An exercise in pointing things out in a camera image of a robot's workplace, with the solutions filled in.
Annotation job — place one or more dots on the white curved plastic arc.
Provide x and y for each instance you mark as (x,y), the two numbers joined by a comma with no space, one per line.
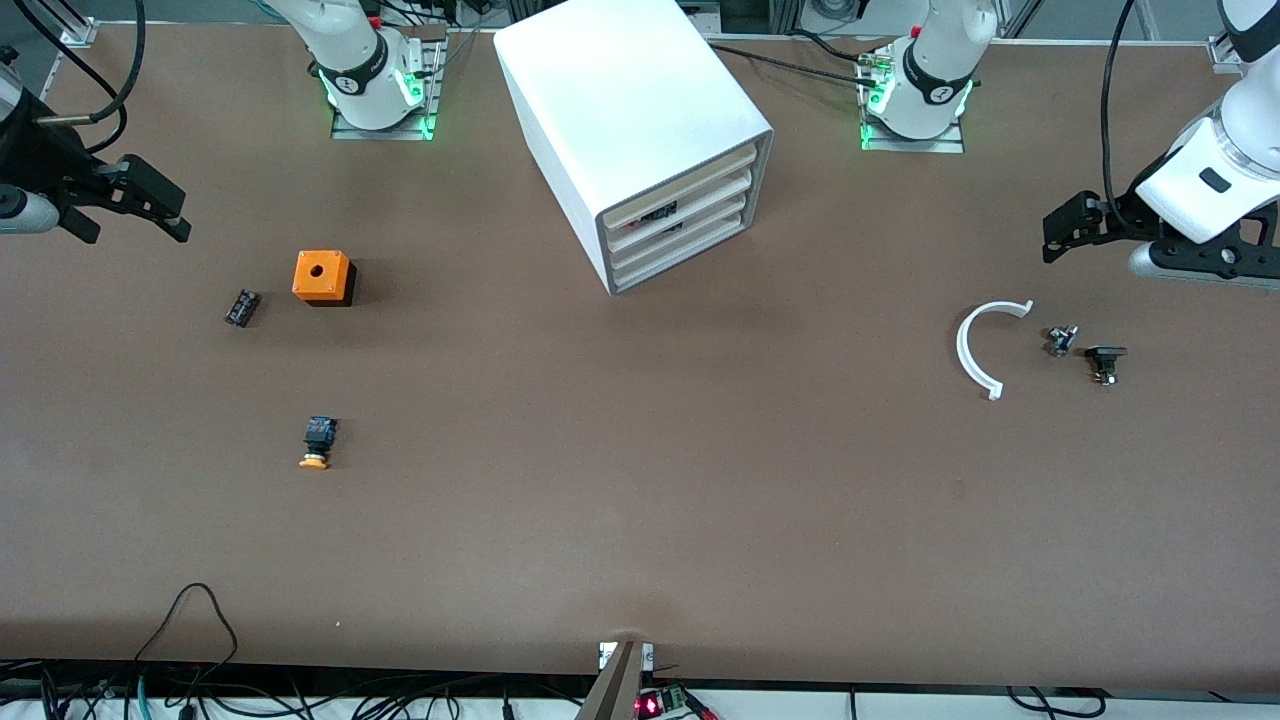
(966,350)

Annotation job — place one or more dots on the brown camera mount post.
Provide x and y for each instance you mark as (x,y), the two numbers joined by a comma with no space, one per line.
(615,690)

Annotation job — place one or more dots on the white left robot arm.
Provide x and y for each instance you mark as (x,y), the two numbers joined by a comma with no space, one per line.
(1225,150)

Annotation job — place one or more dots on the orange box with hole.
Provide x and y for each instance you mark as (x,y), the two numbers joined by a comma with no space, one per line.
(322,275)

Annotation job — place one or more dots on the circuit board with red light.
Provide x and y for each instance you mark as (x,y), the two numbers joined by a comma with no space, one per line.
(662,702)

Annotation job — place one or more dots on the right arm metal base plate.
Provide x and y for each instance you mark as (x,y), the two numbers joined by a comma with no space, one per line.
(425,100)

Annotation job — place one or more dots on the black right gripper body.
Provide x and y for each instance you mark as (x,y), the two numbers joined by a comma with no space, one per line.
(40,167)

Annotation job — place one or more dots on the aluminium frame profile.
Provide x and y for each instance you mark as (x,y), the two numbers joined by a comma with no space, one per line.
(78,30)
(1225,52)

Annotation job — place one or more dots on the white drawer cabinet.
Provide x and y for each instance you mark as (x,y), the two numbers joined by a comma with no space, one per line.
(620,100)

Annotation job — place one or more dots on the small grey metal part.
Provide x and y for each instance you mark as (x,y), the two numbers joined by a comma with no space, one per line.
(1062,340)

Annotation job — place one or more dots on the small black knob part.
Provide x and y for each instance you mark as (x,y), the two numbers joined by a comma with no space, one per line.
(1105,358)

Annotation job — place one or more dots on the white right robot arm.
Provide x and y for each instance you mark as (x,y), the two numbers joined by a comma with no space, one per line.
(350,50)

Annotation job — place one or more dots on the yellow push button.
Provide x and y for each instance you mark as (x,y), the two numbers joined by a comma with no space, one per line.
(319,440)

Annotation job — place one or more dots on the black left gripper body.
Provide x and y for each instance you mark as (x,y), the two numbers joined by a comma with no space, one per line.
(1123,217)

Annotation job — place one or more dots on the white plastic drawer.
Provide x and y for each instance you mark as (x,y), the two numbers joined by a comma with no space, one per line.
(715,196)
(715,171)
(715,216)
(715,237)

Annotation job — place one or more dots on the small black contact block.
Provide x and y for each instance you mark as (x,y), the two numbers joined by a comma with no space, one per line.
(242,307)

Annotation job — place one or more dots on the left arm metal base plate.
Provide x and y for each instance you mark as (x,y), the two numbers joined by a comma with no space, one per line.
(955,145)

